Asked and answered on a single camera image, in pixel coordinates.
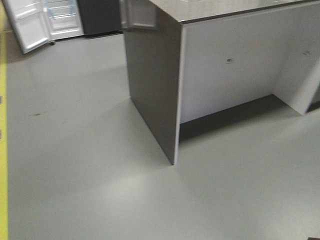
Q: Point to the grey stone kitchen counter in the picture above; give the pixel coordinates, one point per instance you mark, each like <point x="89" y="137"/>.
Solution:
<point x="187" y="59"/>

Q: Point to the fridge door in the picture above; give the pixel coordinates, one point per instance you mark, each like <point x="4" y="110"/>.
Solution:
<point x="27" y="18"/>

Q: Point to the yellow floor tape line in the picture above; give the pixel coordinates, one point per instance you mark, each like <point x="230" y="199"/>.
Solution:
<point x="4" y="233"/>

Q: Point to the dark grey fridge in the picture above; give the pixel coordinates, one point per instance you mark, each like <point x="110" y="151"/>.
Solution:
<point x="89" y="18"/>

